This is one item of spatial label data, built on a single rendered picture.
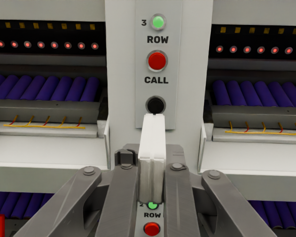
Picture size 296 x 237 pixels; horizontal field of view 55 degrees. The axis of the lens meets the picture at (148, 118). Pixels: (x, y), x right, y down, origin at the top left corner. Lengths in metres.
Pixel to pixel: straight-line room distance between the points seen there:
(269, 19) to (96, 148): 0.22
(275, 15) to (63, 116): 0.26
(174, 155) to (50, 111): 0.24
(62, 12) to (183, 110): 0.15
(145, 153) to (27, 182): 0.22
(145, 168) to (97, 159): 0.18
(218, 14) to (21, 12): 0.18
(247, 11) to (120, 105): 0.15
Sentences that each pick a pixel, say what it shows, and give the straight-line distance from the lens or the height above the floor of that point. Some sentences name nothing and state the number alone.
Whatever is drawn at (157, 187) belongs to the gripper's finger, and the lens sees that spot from 0.16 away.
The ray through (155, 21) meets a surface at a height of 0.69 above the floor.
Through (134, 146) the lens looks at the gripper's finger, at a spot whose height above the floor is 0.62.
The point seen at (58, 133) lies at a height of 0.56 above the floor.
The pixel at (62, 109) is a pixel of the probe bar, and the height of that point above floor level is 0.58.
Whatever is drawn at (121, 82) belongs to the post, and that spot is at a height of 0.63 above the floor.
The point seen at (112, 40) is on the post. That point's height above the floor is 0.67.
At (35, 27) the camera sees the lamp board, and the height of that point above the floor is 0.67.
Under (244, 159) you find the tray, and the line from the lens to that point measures 0.34.
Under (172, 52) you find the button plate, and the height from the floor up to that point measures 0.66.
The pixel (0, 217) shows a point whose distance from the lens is 0.45.
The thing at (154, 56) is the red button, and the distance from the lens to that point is 0.26.
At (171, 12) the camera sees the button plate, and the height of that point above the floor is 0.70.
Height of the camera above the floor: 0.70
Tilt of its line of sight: 21 degrees down
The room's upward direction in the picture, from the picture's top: 1 degrees clockwise
